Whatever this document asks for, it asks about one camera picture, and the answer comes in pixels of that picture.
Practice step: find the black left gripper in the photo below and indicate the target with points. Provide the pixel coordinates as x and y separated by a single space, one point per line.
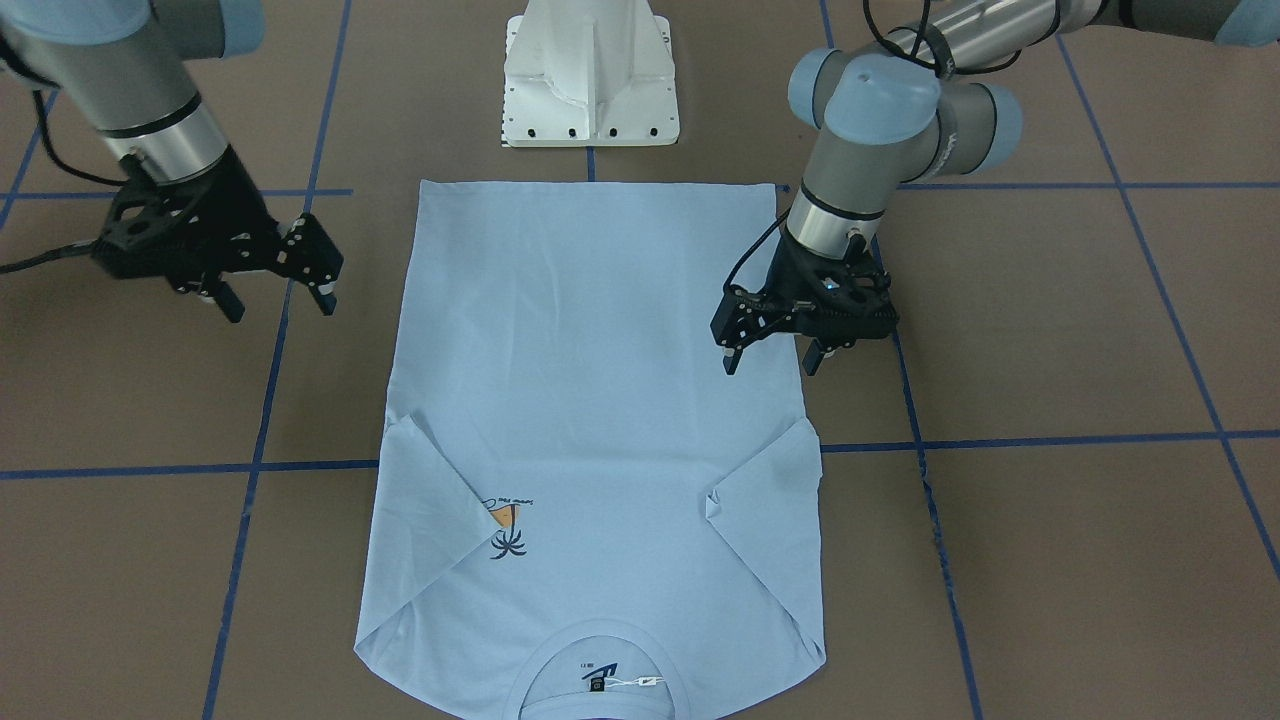
787 266

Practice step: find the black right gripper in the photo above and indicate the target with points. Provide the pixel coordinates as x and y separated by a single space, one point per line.
232 203

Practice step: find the light blue t-shirt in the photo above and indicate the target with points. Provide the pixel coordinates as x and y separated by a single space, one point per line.
579 514

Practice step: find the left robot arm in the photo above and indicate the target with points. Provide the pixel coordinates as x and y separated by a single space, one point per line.
907 108

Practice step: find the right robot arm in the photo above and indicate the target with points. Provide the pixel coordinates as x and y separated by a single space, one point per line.
123 63

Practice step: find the brown paper table cover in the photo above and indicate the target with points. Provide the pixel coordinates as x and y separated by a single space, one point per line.
1053 495

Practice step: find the white central robot pedestal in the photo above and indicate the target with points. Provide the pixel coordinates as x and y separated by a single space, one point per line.
589 74

